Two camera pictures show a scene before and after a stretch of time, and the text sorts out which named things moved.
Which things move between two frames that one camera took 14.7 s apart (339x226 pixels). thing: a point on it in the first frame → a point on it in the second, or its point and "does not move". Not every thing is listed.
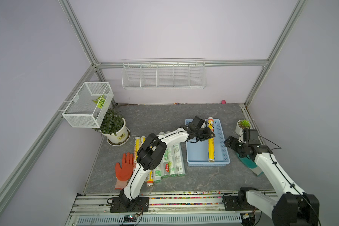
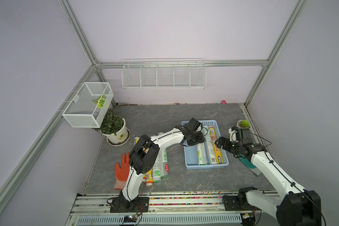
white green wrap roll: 165,167 does not move
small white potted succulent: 242,124 does not move
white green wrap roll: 180,152 → 209,148
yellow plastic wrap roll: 211,141 → 217,151
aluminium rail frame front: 165,209 does not move
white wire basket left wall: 88,108 does not move
